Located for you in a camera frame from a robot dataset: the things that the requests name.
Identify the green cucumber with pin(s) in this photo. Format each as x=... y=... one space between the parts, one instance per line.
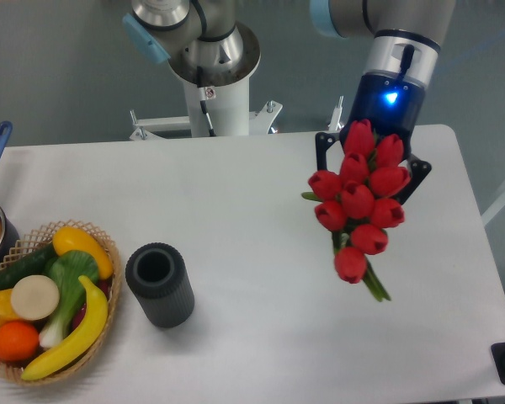
x=33 y=263

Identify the yellow squash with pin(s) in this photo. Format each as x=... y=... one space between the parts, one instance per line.
x=70 y=238

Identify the red tulip bouquet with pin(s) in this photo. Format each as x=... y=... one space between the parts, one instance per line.
x=357 y=204

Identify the woven wicker basket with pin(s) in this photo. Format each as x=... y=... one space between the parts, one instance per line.
x=37 y=239

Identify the dark grey ribbed vase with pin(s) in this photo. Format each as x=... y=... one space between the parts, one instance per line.
x=157 y=276

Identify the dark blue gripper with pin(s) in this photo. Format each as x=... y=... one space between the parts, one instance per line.
x=390 y=96

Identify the orange fruit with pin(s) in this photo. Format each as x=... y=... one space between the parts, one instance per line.
x=19 y=341

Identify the green bok choy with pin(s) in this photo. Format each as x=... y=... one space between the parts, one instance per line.
x=64 y=272

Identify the yellow banana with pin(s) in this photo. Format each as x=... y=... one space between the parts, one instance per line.
x=78 y=342

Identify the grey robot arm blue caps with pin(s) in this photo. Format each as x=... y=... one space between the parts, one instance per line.
x=317 y=65

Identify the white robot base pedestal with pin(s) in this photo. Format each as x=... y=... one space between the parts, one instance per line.
x=212 y=111

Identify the beige round sliced vegetable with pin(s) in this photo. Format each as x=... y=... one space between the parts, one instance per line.
x=35 y=297

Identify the red fruit in basket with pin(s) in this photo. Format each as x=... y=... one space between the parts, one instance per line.
x=103 y=285

